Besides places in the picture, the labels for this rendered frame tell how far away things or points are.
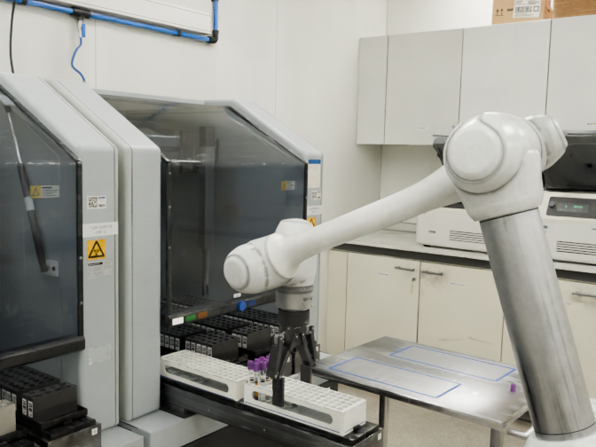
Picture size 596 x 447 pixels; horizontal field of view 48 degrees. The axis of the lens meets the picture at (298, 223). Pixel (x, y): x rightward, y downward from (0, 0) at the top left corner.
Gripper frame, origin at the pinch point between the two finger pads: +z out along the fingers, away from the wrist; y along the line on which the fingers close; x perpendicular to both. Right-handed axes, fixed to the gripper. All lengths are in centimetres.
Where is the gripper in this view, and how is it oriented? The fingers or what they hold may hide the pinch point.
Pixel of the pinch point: (292, 390)
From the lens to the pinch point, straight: 165.9
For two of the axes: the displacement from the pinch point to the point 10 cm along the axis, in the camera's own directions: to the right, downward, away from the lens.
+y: 6.1, -0.7, 7.9
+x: -7.9, -0.8, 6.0
